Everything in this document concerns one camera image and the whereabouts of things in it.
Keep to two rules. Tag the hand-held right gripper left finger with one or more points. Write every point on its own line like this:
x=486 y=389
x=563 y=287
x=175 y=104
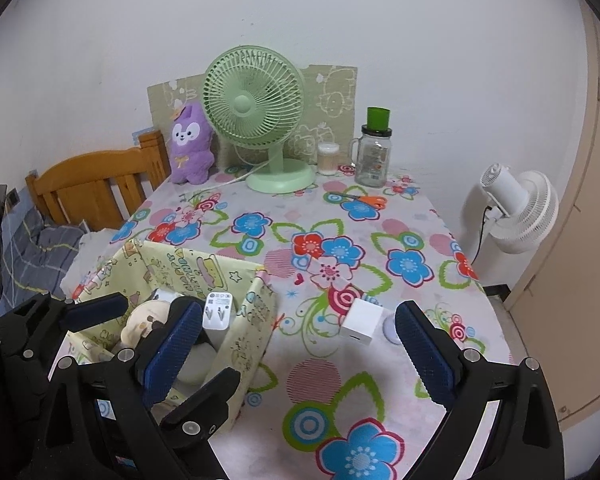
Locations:
x=175 y=355

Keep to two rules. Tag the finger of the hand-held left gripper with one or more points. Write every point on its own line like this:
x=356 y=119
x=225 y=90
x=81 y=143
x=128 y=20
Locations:
x=97 y=312
x=205 y=395

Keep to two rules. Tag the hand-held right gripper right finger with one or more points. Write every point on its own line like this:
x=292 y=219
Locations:
x=425 y=355

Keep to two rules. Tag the white charger plug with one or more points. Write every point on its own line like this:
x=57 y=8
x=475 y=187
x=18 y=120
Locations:
x=217 y=327

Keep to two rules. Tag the white cube charger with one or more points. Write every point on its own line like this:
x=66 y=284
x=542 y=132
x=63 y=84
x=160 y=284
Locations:
x=360 y=325

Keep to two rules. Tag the yellow cartoon fabric storage box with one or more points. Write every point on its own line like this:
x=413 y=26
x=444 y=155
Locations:
x=250 y=330

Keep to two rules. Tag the cream round toy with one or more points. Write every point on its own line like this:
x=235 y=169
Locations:
x=140 y=325

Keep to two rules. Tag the grey plaid bedding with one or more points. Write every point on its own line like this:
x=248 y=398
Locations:
x=35 y=250

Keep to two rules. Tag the floral tablecloth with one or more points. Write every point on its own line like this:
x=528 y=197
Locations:
x=330 y=385

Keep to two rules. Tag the wooden bed headboard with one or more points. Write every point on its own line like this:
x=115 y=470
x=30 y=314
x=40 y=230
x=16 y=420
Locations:
x=80 y=180

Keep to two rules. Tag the purple plush toy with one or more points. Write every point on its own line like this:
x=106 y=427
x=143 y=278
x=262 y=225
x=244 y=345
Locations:
x=190 y=160

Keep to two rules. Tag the white circulator fan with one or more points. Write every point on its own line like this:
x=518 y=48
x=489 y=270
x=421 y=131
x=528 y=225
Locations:
x=530 y=210

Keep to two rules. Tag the beige cabinet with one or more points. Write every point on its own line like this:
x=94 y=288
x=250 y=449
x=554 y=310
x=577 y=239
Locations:
x=580 y=260

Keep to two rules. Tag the light blue card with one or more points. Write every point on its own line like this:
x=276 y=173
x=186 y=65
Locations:
x=142 y=133

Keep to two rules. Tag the glass mug jar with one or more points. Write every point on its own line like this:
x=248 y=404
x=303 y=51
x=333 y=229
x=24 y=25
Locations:
x=372 y=165

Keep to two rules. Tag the cotton swab jar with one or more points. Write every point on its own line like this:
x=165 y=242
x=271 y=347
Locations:
x=328 y=162

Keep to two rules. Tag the green plastic cup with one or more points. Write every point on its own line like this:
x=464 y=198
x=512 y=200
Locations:
x=377 y=117

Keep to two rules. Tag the green desk fan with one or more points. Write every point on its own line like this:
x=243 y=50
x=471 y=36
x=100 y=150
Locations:
x=242 y=105

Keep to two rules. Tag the cartoon printed cardboard panel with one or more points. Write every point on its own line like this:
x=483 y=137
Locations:
x=330 y=95

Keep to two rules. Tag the wall outlet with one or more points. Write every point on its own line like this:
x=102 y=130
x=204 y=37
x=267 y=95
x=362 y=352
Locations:
x=12 y=197

